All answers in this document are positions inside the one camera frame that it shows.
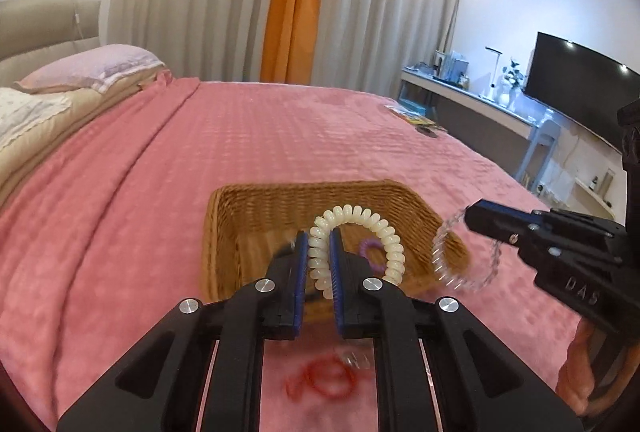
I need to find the lavender pillow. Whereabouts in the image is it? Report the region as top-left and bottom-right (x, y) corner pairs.
(14, 44), (166, 94)

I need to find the colourful booklet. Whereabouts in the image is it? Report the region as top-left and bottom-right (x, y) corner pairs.
(385, 104), (446, 130)

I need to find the white spiral hair tie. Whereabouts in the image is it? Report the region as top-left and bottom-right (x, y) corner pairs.
(307, 203), (407, 300)

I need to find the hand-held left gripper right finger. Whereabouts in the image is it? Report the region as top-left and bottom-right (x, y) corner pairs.
(328, 231), (581, 432)

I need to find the brown wicker basket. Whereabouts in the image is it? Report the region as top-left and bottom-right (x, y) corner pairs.
(200, 179), (471, 323)

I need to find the white low shelf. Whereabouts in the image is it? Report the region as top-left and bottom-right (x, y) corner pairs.
(572, 175), (621, 219)

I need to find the clear bead bracelet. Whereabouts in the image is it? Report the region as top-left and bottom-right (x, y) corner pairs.
(431, 207), (503, 291)

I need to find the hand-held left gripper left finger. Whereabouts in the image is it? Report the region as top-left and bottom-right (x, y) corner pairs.
(56, 231), (311, 432)

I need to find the white vase with flowers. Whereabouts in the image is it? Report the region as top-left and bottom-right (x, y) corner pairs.
(497, 57), (526, 106)

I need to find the white floral pillow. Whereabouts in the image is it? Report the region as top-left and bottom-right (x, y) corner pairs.
(0, 87), (71, 153)

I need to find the black television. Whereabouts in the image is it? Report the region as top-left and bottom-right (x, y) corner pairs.
(522, 31), (640, 153)

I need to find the white desk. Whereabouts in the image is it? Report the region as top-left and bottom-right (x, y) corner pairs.
(400, 65), (538, 143)

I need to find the beige padded headboard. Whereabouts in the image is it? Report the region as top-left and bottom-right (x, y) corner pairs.
(0, 0), (103, 88)

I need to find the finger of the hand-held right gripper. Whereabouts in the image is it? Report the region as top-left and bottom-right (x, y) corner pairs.
(465, 199), (551, 248)

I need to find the white desk lamp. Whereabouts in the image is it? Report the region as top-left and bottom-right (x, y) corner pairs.
(486, 46), (503, 88)

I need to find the pink fleece blanket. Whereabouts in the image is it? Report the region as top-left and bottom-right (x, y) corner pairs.
(0, 77), (601, 432)

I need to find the red string bracelet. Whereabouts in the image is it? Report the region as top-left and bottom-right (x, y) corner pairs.
(286, 352), (363, 400)

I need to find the row of books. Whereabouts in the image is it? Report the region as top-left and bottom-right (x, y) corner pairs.
(434, 50), (471, 86)

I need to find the light blue chair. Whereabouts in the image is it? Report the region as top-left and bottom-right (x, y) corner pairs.
(520, 109), (563, 185)

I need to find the person's right hand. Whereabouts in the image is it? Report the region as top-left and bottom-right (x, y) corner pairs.
(559, 319), (633, 418)

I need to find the beige quilt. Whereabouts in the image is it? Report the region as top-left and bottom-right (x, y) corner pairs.
(0, 67), (173, 208)

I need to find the purple spiral hair tie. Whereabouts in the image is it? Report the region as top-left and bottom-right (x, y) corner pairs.
(357, 238), (388, 270)

